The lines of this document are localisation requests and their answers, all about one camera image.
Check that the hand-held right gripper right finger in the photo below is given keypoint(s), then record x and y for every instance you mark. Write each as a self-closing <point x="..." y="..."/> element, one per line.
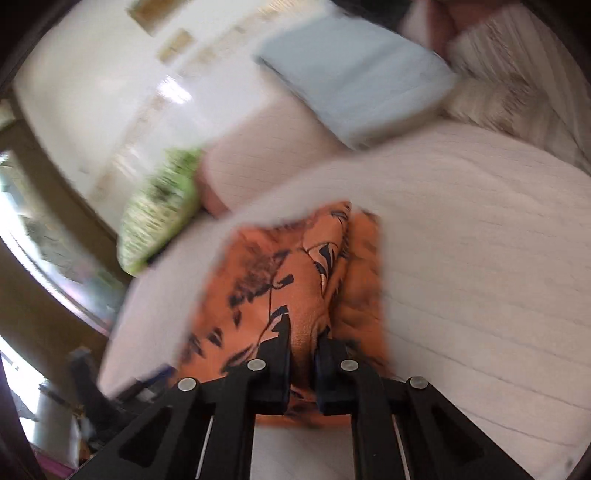
<point x="325" y="374"/>

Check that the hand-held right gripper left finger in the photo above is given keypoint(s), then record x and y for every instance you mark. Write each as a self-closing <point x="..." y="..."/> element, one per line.
<point x="277" y="369"/>

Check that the orange floral garment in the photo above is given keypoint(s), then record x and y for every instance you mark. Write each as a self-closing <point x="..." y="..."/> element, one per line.
<point x="258" y="286"/>

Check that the glass panel wooden door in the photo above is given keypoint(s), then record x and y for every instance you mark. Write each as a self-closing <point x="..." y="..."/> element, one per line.
<point x="41" y="240"/>

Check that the green patterned pillow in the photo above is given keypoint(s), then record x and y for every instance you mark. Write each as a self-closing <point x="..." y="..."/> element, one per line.
<point x="157" y="217"/>

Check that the light blue folded cloth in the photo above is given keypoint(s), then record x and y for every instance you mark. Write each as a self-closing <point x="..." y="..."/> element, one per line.
<point x="360" y="78"/>

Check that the white knitted cloth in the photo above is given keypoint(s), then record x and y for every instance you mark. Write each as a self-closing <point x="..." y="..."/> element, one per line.
<point x="508" y="78"/>

